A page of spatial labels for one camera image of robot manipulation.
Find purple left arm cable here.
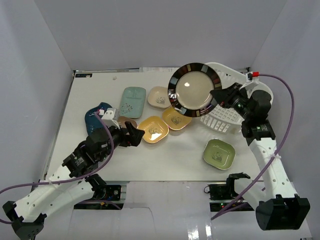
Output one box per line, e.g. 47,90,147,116
0,112,116,225

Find cream square panda dish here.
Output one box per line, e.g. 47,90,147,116
147,86,171,109

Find black label sticker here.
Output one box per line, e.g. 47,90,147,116
74,73,93,78

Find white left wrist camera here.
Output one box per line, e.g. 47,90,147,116
101,108,120,129

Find teal rectangular divided plate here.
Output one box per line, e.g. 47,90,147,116
119,86,146,119

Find yellow square dish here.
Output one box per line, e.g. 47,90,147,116
138,115,169,144
162,107,192,131

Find round black striped plate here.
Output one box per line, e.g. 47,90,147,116
167,62,222,118

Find yellow square dish right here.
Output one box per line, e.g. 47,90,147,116
162,107,192,131

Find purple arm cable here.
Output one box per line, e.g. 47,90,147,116
0,112,116,225
211,72,295,221

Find yellow square dish left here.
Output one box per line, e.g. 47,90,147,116
138,115,169,144

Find brown square panda dish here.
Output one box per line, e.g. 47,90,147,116
117,116,138,129

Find papers at table back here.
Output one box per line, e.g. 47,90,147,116
139,67,179,73

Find green square panda dish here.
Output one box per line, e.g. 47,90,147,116
202,139,236,171

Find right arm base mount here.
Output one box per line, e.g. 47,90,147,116
203,172,251,213

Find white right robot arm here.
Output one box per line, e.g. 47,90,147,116
210,83,311,231

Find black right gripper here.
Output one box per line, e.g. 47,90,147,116
210,82,253,121

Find white plastic dish bin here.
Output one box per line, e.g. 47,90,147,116
200,62,274,134

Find dark blue leaf plate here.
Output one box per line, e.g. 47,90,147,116
84,102,112,135

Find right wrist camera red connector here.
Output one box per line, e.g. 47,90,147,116
246,71,260,81

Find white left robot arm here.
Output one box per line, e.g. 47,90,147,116
2,121,145,240

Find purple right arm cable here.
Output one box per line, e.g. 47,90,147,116
211,72,295,221

